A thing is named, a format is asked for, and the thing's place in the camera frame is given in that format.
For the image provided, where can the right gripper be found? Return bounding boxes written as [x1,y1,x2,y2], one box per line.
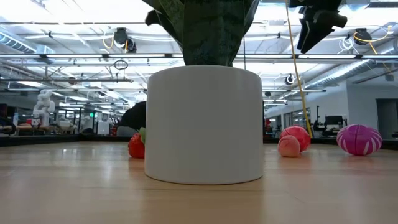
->
[288,0,348,54]

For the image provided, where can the pink toy peach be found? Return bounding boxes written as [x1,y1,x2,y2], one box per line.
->
[277,134,302,158]

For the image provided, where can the magenta white-striped toy ball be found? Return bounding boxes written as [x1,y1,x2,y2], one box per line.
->
[336,124,384,157]

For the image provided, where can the red toy strawberry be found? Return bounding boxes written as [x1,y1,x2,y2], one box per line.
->
[127,126,146,159]

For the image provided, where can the dark green artificial plant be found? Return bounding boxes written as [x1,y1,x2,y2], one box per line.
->
[141,0,261,68]

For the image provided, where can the black computer monitor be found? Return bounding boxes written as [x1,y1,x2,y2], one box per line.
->
[324,115,345,127]

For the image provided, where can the person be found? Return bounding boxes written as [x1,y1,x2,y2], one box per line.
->
[116,101,147,138]

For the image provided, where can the grey door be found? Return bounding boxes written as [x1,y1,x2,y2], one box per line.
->
[376,98,398,140]

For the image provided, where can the white cylindrical plant pot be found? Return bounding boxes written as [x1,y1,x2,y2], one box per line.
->
[144,64,265,186]

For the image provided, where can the white robot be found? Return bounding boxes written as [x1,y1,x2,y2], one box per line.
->
[32,89,56,128]

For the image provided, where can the silver ventilation duct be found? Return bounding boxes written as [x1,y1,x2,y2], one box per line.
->
[0,30,38,54]
[306,58,374,91]

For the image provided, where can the black hanging cable loop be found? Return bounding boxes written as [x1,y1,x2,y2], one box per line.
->
[113,58,129,71]

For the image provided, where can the black metal table frame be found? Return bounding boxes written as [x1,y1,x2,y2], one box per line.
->
[0,133,398,151]

